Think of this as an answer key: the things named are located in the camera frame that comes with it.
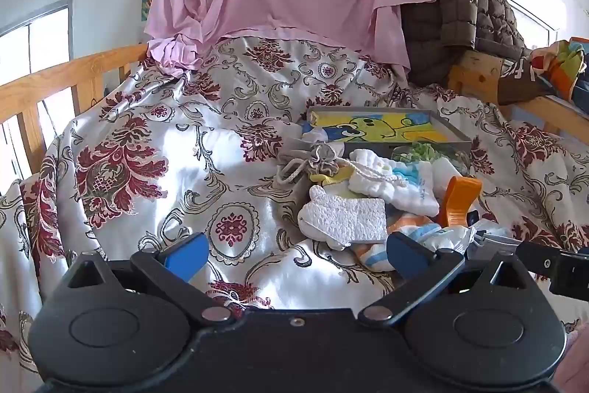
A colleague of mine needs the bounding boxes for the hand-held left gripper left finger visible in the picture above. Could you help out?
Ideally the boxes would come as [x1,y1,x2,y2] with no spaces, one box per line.
[55,232,235,327]

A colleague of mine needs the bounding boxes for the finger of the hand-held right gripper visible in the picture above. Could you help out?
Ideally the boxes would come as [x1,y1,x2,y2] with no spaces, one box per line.
[515,239,589,295]

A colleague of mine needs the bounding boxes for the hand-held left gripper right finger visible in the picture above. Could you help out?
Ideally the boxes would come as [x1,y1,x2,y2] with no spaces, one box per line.
[358,232,540,327]

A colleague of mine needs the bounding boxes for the orange striped towel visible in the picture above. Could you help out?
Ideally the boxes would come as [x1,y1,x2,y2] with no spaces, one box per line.
[352,213,461,271]

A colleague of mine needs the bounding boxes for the white quilted cloth blue print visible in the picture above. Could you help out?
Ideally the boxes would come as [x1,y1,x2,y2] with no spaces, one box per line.
[347,149,440,216]

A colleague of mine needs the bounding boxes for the white textured towel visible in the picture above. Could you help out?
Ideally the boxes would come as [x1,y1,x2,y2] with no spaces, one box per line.
[297,185,387,250]

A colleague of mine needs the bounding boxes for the orange plastic clip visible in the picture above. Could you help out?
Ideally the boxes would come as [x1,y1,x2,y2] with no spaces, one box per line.
[435,176,482,228]

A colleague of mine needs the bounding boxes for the grey drawstring pouch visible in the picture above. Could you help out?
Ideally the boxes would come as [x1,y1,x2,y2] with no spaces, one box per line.
[275,128,353,186]

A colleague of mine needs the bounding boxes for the grey box cartoon lining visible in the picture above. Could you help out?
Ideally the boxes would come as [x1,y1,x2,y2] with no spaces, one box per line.
[306,105,472,177]

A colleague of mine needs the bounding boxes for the green frilly cloth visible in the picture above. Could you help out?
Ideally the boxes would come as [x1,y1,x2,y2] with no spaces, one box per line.
[391,142,449,164]

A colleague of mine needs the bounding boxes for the yellow orange cloth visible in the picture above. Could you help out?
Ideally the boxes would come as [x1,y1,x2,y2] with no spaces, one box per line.
[308,171,353,187]

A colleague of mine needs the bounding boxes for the floral satin bedspread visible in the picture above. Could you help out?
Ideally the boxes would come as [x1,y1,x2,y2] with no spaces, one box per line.
[0,36,589,375]

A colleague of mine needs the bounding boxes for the brown cloth white print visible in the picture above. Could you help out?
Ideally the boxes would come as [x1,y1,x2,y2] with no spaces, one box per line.
[497,57,553,106]

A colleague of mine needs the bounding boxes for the colourful clothes pile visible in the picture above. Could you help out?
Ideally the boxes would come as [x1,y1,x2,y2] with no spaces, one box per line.
[529,36,589,103]

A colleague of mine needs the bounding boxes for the brown quilted jacket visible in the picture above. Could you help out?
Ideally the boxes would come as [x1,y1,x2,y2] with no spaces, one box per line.
[400,0,530,87]

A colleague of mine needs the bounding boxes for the window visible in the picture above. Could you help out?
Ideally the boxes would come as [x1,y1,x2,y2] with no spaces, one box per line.
[0,0,74,182]

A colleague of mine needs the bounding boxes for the wooden bunk frame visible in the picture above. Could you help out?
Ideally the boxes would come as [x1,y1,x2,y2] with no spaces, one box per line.
[448,50,589,136]

